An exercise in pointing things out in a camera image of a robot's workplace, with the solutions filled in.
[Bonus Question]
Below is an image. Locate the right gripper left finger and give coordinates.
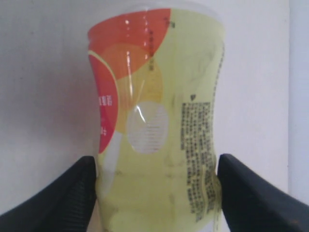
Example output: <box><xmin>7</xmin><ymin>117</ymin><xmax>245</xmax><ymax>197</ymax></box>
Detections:
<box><xmin>0</xmin><ymin>156</ymin><xmax>97</xmax><ymax>232</ymax></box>

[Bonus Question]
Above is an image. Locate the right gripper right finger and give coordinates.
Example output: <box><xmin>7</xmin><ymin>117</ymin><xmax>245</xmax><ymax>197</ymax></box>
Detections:
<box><xmin>218</xmin><ymin>154</ymin><xmax>309</xmax><ymax>232</ymax></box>

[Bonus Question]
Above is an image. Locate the yellow juice bottle red cap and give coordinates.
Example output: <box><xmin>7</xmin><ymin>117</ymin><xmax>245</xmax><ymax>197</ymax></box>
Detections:
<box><xmin>88</xmin><ymin>7</ymin><xmax>225</xmax><ymax>232</ymax></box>

